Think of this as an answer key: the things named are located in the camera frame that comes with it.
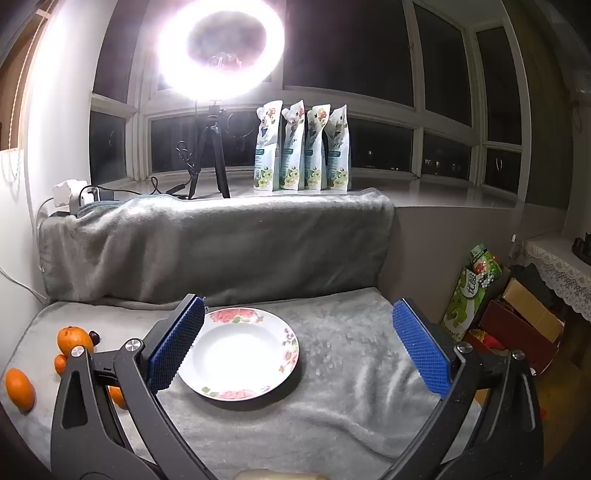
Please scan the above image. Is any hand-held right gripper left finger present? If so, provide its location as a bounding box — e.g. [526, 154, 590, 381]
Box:
[50, 293, 218, 480]

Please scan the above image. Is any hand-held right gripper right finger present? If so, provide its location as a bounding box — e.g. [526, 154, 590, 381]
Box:
[392, 298, 546, 480]

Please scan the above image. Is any floral rim white plate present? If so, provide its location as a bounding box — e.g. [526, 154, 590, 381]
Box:
[178, 307, 300, 401]

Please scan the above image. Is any large speckled orange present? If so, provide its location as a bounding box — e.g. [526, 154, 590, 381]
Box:
[57, 326, 94, 358]

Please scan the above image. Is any green white plastic bag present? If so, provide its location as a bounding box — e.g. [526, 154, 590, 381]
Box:
[442, 268, 491, 342]

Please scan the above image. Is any flat grey fleece mat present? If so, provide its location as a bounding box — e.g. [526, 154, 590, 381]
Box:
[0, 286, 482, 480]

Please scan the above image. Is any dark red cardboard box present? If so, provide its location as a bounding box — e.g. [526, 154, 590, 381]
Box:
[464, 300, 560, 376]

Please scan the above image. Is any draped grey fleece blanket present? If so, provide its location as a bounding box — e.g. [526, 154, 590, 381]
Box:
[37, 188, 395, 306]

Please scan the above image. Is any green snack bag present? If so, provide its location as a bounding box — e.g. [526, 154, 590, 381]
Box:
[470, 244, 502, 289]

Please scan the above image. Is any brown cardboard box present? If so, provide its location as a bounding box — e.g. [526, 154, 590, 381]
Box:
[501, 277, 565, 344]

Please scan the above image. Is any white lace tablecloth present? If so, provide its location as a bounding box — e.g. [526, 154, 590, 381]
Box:
[522, 234, 591, 325]

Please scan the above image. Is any black power adapter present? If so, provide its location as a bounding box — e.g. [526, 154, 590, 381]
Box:
[81, 186, 122, 204]

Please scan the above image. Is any black tripod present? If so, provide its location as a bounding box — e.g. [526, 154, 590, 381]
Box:
[187, 99, 232, 200]

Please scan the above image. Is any white power strip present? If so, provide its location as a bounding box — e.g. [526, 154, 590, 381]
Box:
[52, 181, 90, 215]

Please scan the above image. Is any dark object on tablecloth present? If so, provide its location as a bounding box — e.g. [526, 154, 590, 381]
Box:
[573, 232, 591, 267]

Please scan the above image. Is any floral white standing pouch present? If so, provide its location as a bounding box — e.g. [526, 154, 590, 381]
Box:
[279, 105, 306, 191]
[324, 105, 351, 192]
[304, 104, 331, 191]
[253, 99, 283, 192]

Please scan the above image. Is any white cable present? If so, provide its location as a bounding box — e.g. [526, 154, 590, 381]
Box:
[0, 267, 48, 304]

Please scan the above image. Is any black cable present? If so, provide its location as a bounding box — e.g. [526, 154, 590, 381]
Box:
[150, 141, 201, 200]

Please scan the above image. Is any white window frame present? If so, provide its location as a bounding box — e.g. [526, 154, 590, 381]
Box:
[90, 0, 532, 204]

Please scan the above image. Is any bright ring light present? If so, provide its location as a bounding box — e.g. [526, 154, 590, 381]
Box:
[154, 0, 284, 100]

